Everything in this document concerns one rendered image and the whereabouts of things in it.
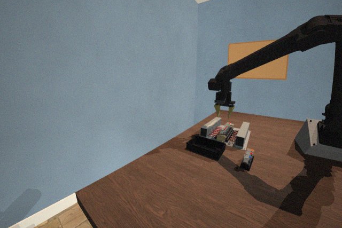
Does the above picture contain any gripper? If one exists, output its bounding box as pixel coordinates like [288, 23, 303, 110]
[214, 100, 235, 119]

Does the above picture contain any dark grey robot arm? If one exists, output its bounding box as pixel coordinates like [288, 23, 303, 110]
[208, 15, 342, 148]

